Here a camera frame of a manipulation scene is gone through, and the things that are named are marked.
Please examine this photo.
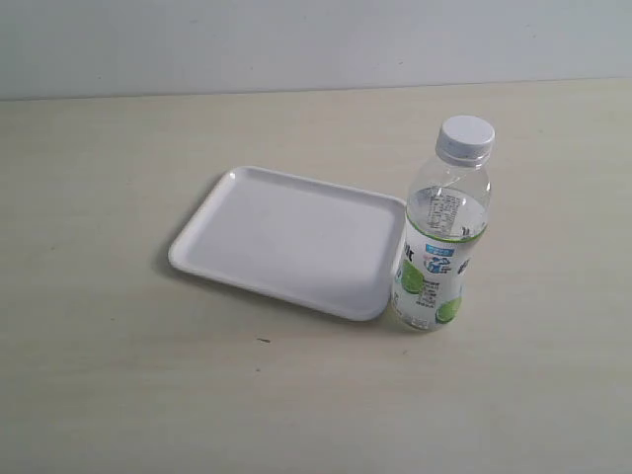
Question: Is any clear plastic drink bottle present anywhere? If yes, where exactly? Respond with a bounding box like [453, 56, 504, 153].
[391, 145, 492, 331]

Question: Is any white bottle cap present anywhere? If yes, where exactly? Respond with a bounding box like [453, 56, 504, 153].
[436, 116, 496, 159]

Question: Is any white rectangular plastic tray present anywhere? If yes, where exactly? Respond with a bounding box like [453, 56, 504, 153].
[168, 166, 405, 321]

